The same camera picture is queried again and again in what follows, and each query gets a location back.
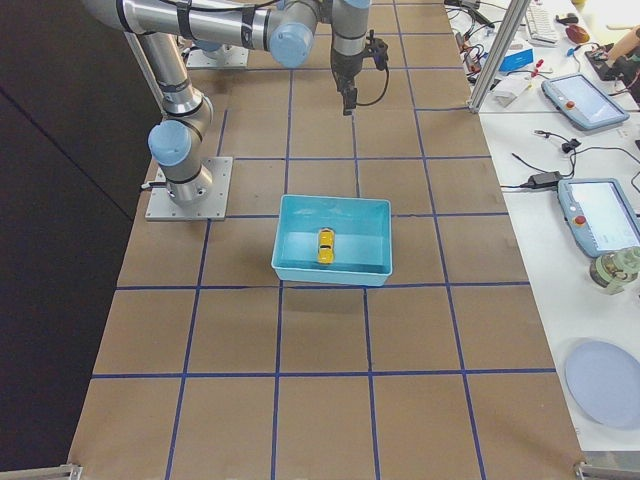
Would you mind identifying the light blue plastic bin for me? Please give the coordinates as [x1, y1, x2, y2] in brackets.
[271, 195, 393, 286]

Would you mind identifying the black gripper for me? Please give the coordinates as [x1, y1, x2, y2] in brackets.
[330, 52, 363, 116]

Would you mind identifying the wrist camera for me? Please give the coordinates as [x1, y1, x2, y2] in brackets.
[363, 29, 389, 71]

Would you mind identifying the teach pendant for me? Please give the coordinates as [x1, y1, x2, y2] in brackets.
[541, 73, 630, 131]
[557, 178, 639, 258]

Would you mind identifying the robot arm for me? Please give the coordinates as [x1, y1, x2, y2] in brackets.
[84, 0, 376, 206]

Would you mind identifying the brown paper table cover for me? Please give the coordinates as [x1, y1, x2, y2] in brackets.
[69, 1, 581, 479]

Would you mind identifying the light blue plate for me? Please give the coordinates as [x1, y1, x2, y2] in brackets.
[565, 341, 639, 430]

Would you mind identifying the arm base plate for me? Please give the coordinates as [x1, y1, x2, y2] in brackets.
[145, 157, 233, 221]
[186, 45, 249, 70]

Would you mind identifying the yellow beetle toy car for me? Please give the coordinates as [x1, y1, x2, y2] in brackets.
[317, 228, 335, 265]

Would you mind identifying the white keyboard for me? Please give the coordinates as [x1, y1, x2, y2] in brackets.
[524, 3, 559, 47]

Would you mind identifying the black power adapter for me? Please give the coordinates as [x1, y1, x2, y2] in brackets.
[527, 171, 562, 190]

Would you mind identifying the aluminium frame post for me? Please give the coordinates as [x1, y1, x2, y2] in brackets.
[468, 0, 529, 113]

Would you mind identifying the blue box on bench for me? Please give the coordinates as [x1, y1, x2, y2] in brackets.
[499, 48, 534, 72]

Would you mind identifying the far teach pendant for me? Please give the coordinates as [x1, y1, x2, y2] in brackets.
[541, 73, 630, 131]

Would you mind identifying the near teach pendant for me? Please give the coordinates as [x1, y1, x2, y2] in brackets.
[557, 178, 639, 258]

